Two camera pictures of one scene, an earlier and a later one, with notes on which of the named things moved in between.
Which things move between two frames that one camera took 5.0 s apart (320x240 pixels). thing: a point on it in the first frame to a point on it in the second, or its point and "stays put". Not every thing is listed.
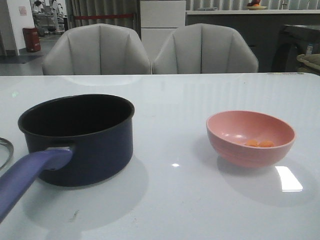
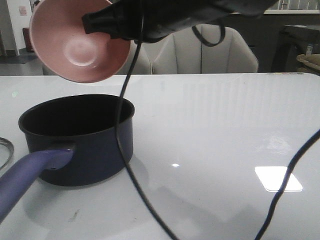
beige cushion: (311, 63) stays put
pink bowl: (228, 130) to (58, 38)
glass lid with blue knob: (6, 152) stays put
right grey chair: (203, 48) stays put
